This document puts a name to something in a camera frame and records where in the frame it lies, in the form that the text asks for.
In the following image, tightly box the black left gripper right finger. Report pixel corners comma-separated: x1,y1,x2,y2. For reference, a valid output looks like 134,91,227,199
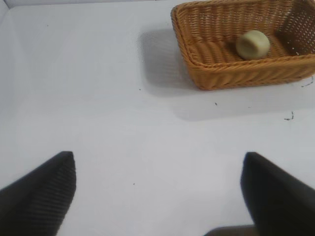
240,151,315,236

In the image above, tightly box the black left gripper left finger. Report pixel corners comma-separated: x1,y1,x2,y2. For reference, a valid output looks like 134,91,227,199
0,150,77,236

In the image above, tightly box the pale yellow round fruit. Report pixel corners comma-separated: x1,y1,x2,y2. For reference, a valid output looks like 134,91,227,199
236,29,271,60

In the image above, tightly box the brown woven wicker basket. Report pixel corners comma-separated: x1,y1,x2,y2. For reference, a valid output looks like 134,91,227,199
171,0,315,91

